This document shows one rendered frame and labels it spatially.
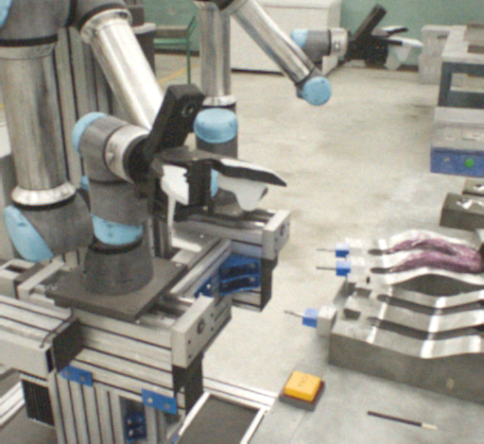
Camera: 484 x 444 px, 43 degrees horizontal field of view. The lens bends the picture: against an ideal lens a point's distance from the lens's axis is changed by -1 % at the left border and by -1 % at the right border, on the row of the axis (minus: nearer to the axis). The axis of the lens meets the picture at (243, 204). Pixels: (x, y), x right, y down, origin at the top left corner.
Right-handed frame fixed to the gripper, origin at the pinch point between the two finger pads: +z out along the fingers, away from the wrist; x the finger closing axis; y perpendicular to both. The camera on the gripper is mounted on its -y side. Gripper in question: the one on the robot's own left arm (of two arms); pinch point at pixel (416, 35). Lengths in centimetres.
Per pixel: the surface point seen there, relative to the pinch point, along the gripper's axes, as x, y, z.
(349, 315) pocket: 57, 51, -25
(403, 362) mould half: 74, 50, -16
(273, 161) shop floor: -277, 185, -11
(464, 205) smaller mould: -9, 62, 29
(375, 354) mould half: 71, 50, -22
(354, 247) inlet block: 25, 55, -17
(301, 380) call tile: 77, 52, -39
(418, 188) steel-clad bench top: -37, 71, 22
